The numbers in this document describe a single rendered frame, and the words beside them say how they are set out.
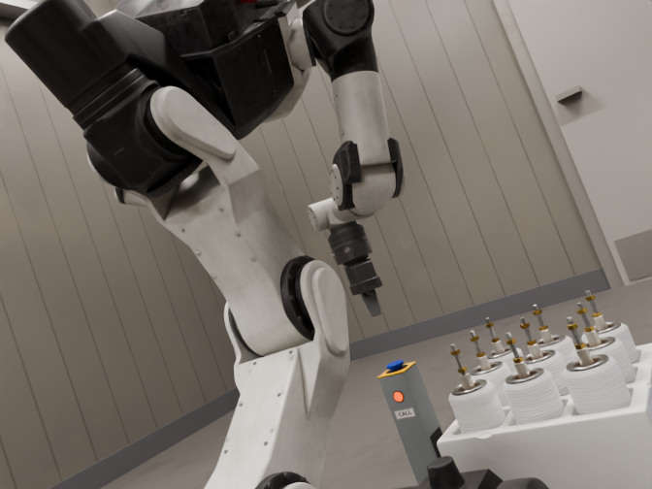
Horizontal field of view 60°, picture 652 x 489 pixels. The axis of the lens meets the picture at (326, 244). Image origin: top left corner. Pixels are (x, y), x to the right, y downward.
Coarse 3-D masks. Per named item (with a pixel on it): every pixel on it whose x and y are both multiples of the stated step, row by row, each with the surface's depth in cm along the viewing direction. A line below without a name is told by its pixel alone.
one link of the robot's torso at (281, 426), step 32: (320, 288) 87; (224, 320) 95; (320, 320) 86; (288, 352) 86; (320, 352) 83; (256, 384) 86; (288, 384) 81; (320, 384) 83; (256, 416) 80; (288, 416) 79; (320, 416) 84; (224, 448) 80; (256, 448) 76; (288, 448) 76; (320, 448) 82; (224, 480) 74; (256, 480) 70; (288, 480) 72; (320, 480) 79
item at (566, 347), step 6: (558, 342) 125; (564, 342) 124; (570, 342) 125; (540, 348) 126; (546, 348) 125; (552, 348) 124; (558, 348) 124; (564, 348) 124; (570, 348) 124; (564, 354) 123; (570, 354) 124; (570, 360) 124
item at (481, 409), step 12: (492, 384) 114; (456, 396) 113; (468, 396) 111; (480, 396) 110; (492, 396) 111; (456, 408) 113; (468, 408) 111; (480, 408) 110; (492, 408) 111; (468, 420) 111; (480, 420) 110; (492, 420) 110; (468, 432) 112
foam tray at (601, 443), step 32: (640, 352) 123; (640, 384) 103; (512, 416) 111; (576, 416) 99; (608, 416) 94; (640, 416) 92; (448, 448) 111; (480, 448) 107; (512, 448) 104; (544, 448) 101; (576, 448) 98; (608, 448) 95; (640, 448) 92; (544, 480) 102; (576, 480) 99; (608, 480) 96; (640, 480) 93
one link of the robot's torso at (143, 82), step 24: (120, 96) 74; (144, 96) 76; (96, 120) 75; (120, 120) 74; (144, 120) 75; (96, 144) 77; (120, 144) 76; (144, 144) 76; (168, 144) 77; (96, 168) 80; (120, 168) 79; (144, 168) 78; (168, 168) 78
